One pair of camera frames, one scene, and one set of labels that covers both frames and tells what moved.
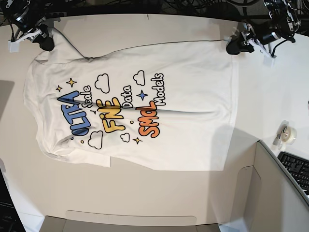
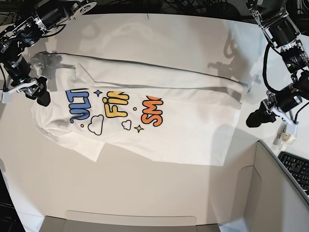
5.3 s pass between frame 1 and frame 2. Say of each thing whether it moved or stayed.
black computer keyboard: stayed
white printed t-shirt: moved
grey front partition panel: stayed
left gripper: moved
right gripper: moved
